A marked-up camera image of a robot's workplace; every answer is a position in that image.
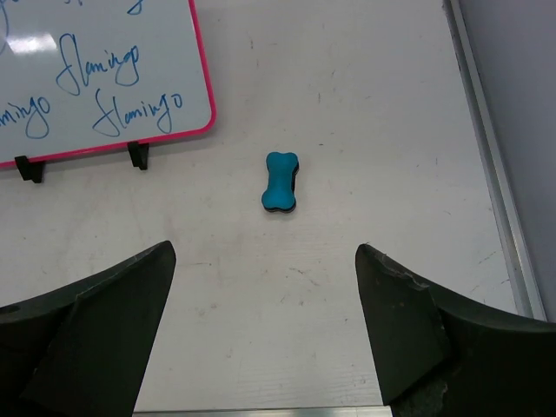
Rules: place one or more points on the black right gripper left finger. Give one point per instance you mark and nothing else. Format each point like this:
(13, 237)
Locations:
(83, 349)

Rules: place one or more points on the pink-framed whiteboard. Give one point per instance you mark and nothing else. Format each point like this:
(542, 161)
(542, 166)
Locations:
(80, 77)

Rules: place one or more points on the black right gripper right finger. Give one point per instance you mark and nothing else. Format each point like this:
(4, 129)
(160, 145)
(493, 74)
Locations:
(438, 353)

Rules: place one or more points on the black metal whiteboard stand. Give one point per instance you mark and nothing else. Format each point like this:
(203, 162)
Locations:
(33, 171)

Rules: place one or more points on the aluminium table edge rail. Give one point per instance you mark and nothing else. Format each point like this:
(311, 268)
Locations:
(524, 285)

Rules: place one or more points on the blue bone-shaped eraser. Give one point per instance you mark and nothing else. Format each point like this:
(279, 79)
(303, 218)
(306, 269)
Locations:
(279, 196)

